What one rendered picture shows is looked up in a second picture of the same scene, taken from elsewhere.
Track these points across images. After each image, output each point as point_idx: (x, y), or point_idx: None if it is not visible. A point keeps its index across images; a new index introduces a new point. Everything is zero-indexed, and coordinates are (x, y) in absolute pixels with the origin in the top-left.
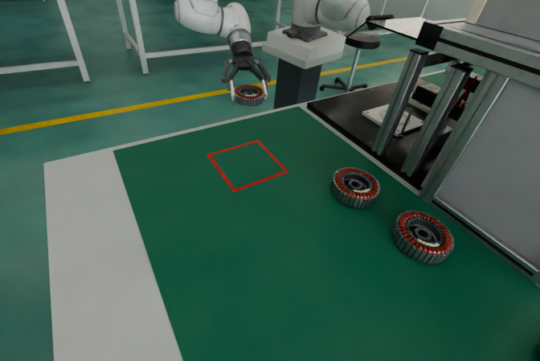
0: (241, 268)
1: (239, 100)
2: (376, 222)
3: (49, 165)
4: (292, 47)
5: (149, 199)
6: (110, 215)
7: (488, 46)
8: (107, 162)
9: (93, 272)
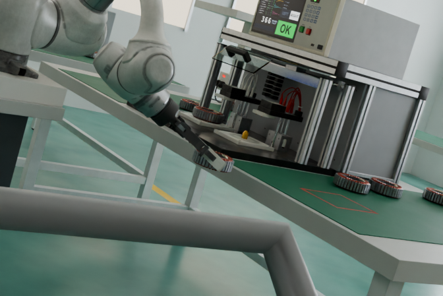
0: (441, 229)
1: (229, 167)
2: (375, 194)
3: (400, 258)
4: (34, 90)
5: (409, 235)
6: (434, 248)
7: (368, 72)
8: (378, 239)
9: None
